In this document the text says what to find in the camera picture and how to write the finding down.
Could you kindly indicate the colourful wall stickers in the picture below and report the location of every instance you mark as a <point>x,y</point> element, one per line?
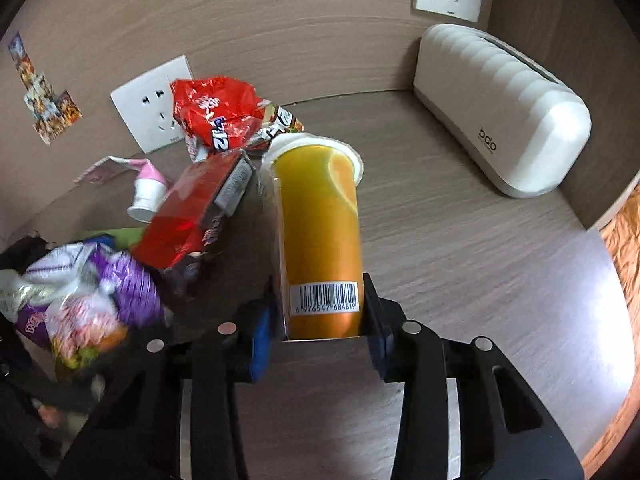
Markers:
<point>42,90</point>

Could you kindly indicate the red snack box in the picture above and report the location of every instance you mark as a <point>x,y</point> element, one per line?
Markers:
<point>192,215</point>

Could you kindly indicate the red crumpled snack bag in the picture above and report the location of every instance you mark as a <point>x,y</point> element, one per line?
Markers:
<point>220,115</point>

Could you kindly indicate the white tissue box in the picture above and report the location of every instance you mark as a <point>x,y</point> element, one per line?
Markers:
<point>495,110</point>

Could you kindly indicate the small pink yogurt bottle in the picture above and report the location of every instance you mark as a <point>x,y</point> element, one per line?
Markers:
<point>147,195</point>

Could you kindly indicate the orange bed cover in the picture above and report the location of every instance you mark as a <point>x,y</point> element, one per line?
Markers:
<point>620,340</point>

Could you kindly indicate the purple white snack bag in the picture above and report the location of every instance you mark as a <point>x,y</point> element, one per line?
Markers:
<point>85,300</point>

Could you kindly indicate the black trash bag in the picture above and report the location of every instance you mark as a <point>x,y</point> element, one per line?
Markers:
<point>22,360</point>

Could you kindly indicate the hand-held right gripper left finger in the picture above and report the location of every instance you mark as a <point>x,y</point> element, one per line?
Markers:
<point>261,340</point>

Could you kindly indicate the orange drink cup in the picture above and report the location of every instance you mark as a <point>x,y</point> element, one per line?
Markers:
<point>320,240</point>

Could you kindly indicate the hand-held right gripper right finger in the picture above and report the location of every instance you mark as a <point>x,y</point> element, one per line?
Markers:
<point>376,345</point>

